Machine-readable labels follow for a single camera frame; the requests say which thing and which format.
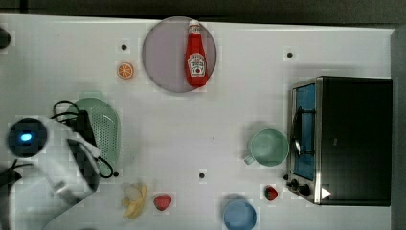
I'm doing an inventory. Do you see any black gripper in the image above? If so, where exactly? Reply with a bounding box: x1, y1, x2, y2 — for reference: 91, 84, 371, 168
72, 110, 96, 146

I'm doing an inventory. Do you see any mint green plastic strainer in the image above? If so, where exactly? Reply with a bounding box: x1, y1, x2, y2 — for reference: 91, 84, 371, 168
67, 91, 121, 177

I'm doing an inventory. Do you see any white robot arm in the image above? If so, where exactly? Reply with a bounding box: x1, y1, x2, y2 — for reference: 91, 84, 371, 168
6, 116, 101, 230

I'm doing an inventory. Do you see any orange slice toy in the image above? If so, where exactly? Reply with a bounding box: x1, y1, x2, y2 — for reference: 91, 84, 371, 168
117, 62, 134, 80

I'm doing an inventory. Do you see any peeled banana toy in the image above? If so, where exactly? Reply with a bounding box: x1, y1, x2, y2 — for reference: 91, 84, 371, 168
122, 183, 147, 219

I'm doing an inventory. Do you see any round lilac plate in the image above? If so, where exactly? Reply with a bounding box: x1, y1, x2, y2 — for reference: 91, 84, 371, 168
141, 15, 218, 94

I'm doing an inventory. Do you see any red strawberry toy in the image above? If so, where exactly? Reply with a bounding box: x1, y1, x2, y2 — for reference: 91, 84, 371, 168
153, 194, 172, 211

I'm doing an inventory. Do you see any red ketchup bottle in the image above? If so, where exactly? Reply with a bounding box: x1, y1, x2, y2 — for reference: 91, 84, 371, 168
185, 20, 209, 87

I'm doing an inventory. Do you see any light blue cup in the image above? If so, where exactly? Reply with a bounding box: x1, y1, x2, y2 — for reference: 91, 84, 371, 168
223, 199, 257, 230

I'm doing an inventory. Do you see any mint green mug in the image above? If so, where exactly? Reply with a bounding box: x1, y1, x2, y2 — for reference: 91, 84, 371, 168
244, 128, 289, 167

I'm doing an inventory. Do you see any small red green toy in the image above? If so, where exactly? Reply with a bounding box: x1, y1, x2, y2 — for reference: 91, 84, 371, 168
264, 186, 278, 201

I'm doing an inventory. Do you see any black silver toaster oven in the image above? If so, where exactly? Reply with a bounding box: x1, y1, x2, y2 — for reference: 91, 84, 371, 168
283, 76, 393, 206

